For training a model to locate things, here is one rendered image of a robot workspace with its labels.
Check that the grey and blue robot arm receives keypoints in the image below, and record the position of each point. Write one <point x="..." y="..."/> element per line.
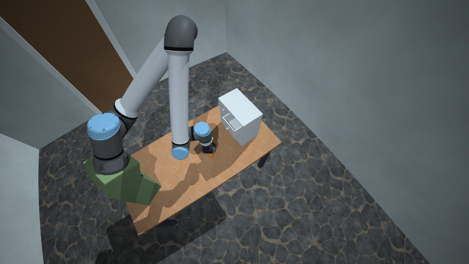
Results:
<point x="106" y="131"/>

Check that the white chest of drawers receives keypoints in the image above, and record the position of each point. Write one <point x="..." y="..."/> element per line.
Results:
<point x="245" y="112"/>

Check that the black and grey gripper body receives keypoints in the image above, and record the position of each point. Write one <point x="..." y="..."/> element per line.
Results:
<point x="209" y="150"/>

